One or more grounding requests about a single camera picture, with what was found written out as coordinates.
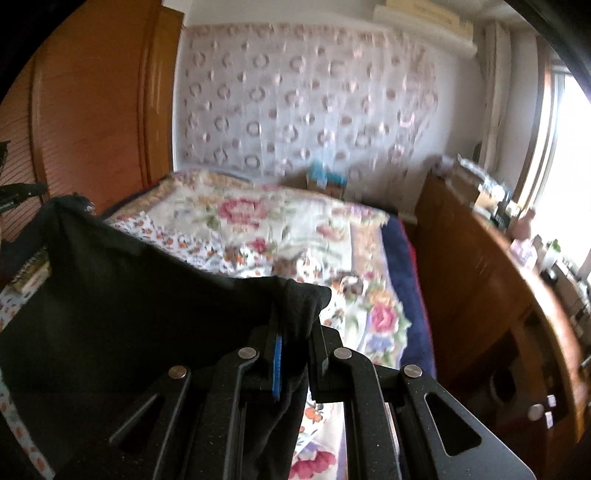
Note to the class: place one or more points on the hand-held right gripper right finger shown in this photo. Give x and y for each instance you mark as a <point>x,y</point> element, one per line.
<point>323,360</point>

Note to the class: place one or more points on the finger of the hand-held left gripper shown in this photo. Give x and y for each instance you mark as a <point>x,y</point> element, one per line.
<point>23,190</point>

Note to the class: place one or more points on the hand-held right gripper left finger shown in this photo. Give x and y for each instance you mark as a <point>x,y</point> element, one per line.
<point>277,369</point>

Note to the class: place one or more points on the black printed t-shirt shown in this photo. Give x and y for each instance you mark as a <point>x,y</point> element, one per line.
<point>115,300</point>

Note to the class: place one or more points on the wooden wardrobe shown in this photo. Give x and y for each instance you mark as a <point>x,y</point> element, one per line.
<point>92,115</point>

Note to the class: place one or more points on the navy blue blanket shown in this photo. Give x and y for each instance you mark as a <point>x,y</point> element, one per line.
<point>406,300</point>

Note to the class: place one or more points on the floral blanket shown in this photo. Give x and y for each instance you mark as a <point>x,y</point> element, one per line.
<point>258,217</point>

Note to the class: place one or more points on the wooden desk cabinet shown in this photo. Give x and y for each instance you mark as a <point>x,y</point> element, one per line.
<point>461,277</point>

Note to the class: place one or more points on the blue box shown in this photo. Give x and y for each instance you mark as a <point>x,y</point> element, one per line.
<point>323,173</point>

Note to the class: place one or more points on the pink figurine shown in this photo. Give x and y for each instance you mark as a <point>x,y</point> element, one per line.
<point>526,226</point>

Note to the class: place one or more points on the circle pattern sheer curtain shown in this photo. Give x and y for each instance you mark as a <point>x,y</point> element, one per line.
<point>300,115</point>

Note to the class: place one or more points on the window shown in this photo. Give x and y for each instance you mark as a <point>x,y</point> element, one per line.
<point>568,184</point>

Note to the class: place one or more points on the beige window curtain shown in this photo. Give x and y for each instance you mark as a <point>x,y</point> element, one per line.
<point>496,92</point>

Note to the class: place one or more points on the wall air conditioner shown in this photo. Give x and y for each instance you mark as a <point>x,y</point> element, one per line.
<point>429,27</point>

